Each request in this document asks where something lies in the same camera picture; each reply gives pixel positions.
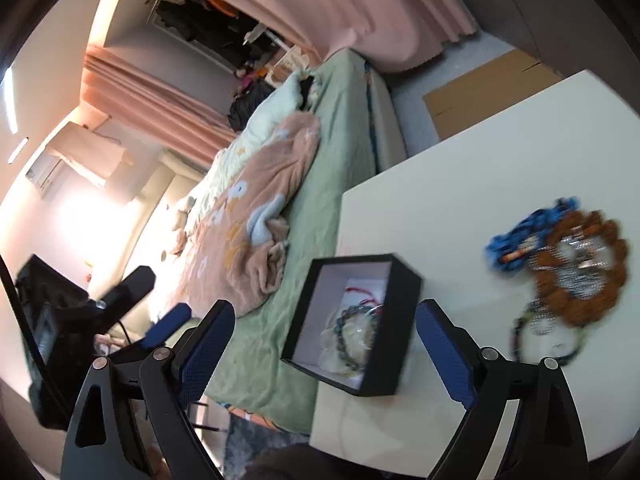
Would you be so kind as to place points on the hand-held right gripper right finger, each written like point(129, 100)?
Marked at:
point(445, 355)

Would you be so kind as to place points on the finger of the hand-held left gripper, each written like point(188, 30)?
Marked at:
point(167, 325)
point(132, 287)

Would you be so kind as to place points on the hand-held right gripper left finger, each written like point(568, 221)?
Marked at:
point(205, 352)

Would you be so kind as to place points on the black jewelry box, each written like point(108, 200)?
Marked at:
point(400, 310)

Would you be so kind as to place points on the blue orange printed cloth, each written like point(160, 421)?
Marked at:
point(250, 416)

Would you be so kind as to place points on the beige plush toy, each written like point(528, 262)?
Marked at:
point(181, 225)

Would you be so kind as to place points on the beige padded headboard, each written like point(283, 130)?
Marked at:
point(160, 180)

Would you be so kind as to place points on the pink floral blanket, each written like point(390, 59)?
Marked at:
point(250, 240)

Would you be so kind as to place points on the white air conditioner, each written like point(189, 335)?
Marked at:
point(45, 175)

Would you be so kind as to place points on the short ceiling light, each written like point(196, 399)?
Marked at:
point(18, 150)

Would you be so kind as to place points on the narrow pink curtain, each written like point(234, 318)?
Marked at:
point(150, 105)

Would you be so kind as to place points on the bed with green sheet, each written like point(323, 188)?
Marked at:
point(330, 170)

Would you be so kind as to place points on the black clothing pile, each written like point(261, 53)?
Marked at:
point(247, 102)

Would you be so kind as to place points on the long ceiling light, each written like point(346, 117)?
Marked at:
point(9, 100)

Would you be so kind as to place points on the flat brown cardboard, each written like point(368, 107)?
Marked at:
point(480, 100)

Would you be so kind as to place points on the small black cloth item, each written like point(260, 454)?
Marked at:
point(306, 91)

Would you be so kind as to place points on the dark hanging clothes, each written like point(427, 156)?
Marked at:
point(190, 22)

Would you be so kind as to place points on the wide pink curtain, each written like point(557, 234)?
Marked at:
point(350, 5)

